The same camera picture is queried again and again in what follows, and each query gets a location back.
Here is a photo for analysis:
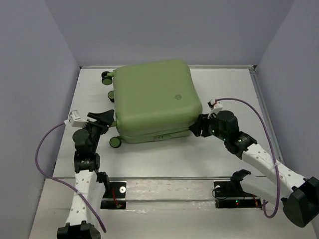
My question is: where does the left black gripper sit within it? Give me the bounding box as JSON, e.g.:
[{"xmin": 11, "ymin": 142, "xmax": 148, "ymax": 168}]
[{"xmin": 81, "ymin": 110, "xmax": 114, "ymax": 152}]

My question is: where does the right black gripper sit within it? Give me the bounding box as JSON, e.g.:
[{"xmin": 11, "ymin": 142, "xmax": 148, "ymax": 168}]
[{"xmin": 188, "ymin": 112, "xmax": 228, "ymax": 141}]

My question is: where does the green hard-shell suitcase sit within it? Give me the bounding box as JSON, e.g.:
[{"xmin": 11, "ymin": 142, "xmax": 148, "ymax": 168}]
[{"xmin": 101, "ymin": 59, "xmax": 202, "ymax": 148}]

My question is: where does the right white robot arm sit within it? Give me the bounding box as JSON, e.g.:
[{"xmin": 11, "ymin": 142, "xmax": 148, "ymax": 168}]
[{"xmin": 189, "ymin": 111, "xmax": 319, "ymax": 228}]

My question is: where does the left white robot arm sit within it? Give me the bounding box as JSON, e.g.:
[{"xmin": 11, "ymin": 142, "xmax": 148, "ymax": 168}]
[{"xmin": 57, "ymin": 110, "xmax": 115, "ymax": 239}]

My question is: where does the white front cover board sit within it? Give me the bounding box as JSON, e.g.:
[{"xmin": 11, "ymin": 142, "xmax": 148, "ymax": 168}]
[{"xmin": 27, "ymin": 177, "xmax": 315, "ymax": 239}]

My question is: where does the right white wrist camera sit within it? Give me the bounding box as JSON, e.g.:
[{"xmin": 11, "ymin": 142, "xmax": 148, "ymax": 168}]
[{"xmin": 207, "ymin": 100, "xmax": 223, "ymax": 118}]

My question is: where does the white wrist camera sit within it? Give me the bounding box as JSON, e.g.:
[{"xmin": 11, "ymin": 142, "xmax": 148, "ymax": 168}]
[
  {"xmin": 207, "ymin": 100, "xmax": 223, "ymax": 118},
  {"xmin": 64, "ymin": 110, "xmax": 87, "ymax": 128}
]

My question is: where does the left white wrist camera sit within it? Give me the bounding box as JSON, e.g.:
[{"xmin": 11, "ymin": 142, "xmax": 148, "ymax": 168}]
[{"xmin": 64, "ymin": 110, "xmax": 87, "ymax": 128}]

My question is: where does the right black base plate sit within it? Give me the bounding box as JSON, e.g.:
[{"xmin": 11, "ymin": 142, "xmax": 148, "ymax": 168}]
[{"xmin": 212, "ymin": 181, "xmax": 263, "ymax": 210}]

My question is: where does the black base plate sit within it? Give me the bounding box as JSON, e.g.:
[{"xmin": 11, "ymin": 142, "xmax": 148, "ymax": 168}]
[
  {"xmin": 212, "ymin": 181, "xmax": 263, "ymax": 210},
  {"xmin": 101, "ymin": 181, "xmax": 127, "ymax": 210}
]

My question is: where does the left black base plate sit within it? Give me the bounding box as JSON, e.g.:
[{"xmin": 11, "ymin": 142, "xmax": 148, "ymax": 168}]
[{"xmin": 101, "ymin": 181, "xmax": 127, "ymax": 210}]

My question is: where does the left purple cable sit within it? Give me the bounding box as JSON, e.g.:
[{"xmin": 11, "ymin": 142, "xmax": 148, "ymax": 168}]
[{"xmin": 34, "ymin": 123, "xmax": 107, "ymax": 234}]

